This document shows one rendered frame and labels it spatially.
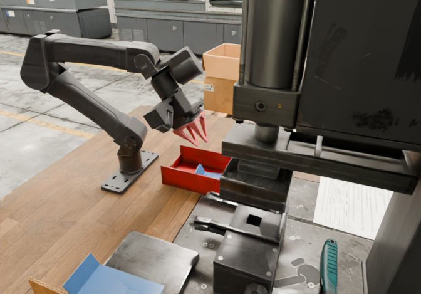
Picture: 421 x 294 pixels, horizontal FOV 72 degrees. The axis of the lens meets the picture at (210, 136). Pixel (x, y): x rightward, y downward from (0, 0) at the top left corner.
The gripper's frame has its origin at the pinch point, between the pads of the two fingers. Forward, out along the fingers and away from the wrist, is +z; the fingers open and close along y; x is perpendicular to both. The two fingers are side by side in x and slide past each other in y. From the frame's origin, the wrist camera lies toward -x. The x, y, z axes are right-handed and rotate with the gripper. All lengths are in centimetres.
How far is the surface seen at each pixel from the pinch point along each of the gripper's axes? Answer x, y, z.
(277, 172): -25.0, 26.8, 0.7
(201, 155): 4.8, -6.4, 5.6
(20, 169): 61, -215, -17
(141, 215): -19.1, -12.9, 5.3
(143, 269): -32.4, -3.6, 8.5
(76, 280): -39.6, -9.8, 2.0
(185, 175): -6.7, -5.3, 4.8
